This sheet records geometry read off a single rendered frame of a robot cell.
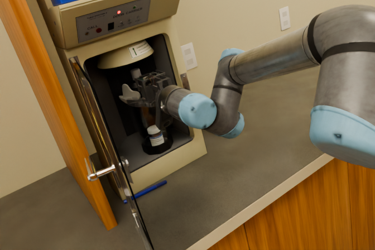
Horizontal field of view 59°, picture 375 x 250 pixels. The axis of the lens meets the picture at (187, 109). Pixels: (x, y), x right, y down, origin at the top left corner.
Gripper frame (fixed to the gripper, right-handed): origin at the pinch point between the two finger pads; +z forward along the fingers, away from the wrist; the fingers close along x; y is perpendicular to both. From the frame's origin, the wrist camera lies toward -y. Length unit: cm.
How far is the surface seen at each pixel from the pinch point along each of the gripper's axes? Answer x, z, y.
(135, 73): 0.3, -2.1, 6.3
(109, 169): 22.9, -34.4, 0.1
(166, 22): -11.3, -6.2, 18.2
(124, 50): 1.9, -3.3, 14.0
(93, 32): 10.8, -10.8, 22.1
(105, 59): 7.0, 0.3, 12.7
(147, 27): -5.2, -6.2, 18.7
